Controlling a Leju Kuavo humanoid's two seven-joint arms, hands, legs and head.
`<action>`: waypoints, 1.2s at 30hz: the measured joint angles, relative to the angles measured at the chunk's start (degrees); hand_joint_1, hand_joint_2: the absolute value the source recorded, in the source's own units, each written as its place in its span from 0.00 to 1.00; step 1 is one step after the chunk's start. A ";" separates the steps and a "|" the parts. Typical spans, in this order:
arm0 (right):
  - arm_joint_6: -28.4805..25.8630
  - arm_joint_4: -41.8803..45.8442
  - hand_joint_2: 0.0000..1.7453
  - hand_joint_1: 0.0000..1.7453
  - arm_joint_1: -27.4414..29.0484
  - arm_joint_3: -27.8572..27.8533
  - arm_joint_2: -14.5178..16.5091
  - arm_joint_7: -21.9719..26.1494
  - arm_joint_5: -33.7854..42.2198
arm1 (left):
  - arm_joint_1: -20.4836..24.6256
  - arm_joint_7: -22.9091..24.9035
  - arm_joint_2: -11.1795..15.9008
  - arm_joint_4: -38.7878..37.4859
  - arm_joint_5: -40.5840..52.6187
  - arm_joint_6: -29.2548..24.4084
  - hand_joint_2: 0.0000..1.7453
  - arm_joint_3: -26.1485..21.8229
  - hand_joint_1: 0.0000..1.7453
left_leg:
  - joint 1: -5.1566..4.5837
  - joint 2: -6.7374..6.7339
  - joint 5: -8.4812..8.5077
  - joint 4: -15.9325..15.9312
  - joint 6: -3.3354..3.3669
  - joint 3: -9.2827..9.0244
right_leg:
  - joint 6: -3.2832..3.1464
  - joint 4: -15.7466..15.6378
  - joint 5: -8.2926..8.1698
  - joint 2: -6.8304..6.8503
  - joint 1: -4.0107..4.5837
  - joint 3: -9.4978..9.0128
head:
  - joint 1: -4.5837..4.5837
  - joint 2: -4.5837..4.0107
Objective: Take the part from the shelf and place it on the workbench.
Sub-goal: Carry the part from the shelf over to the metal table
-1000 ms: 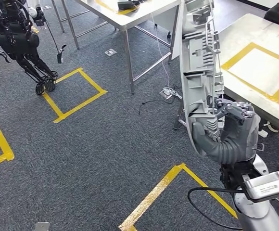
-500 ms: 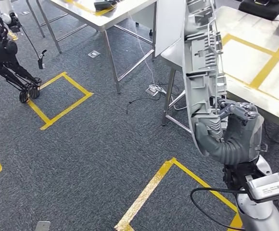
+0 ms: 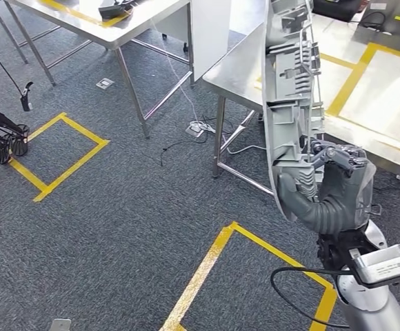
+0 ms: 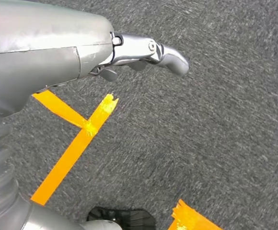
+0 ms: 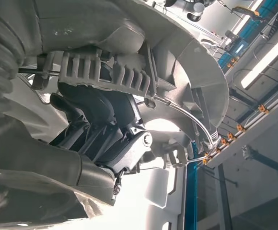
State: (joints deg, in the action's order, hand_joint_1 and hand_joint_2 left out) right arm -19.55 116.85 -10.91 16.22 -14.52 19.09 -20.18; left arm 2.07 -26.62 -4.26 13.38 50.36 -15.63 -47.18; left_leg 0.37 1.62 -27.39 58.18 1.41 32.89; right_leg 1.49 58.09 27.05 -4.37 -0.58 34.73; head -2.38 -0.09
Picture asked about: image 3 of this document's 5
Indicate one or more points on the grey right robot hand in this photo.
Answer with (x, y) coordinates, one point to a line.
(348, 192)

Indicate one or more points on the silver plastic wheel cover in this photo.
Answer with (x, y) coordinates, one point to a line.
(282, 128)

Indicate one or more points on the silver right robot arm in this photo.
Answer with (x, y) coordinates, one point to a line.
(369, 310)

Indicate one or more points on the stainless steel workbench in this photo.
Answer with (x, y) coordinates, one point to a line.
(241, 68)

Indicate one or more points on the black bag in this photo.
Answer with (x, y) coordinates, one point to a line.
(338, 8)

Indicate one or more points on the yellow floor tape square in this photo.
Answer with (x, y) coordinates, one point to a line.
(82, 129)
(200, 274)

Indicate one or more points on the metal floor socket plate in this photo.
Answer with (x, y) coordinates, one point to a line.
(193, 130)
(105, 83)

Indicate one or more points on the steel table with white panel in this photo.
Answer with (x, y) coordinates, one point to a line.
(145, 23)

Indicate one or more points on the black wheeled stand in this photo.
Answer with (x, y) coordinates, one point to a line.
(17, 141)

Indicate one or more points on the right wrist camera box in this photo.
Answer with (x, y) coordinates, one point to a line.
(382, 267)

